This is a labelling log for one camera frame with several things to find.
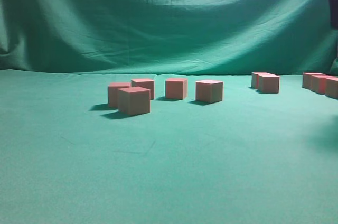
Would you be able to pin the pink cube column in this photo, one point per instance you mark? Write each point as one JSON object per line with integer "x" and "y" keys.
{"x": 176, "y": 88}
{"x": 209, "y": 91}
{"x": 254, "y": 79}
{"x": 268, "y": 83}
{"x": 145, "y": 83}
{"x": 331, "y": 88}
{"x": 306, "y": 83}
{"x": 318, "y": 83}
{"x": 134, "y": 101}
{"x": 112, "y": 91}

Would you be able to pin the green cloth backdrop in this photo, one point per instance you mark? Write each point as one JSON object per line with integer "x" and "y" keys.
{"x": 199, "y": 37}

